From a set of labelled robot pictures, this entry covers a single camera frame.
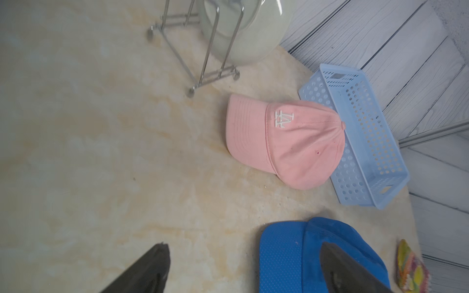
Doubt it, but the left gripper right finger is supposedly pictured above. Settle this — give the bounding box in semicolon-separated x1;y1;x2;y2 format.
320;242;392;293

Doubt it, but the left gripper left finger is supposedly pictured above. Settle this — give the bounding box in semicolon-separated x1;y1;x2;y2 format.
101;243;171;293

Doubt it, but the blue baseball cap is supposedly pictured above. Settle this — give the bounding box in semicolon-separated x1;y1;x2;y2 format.
259;217;390;293

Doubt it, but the pink baseball cap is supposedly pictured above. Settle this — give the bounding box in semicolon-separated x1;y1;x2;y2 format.
225;94;346;190

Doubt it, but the red yellow snack bag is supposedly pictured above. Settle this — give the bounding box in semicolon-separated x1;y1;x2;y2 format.
396;239;431;293

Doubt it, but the light blue plastic basket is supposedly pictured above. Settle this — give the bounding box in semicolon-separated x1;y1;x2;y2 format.
299;63;410;209

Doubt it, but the right frame post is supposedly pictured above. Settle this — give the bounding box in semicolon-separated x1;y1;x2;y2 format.
399;119;469;148

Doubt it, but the wire plate rack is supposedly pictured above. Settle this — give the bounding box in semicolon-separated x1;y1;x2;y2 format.
146;1;245;98

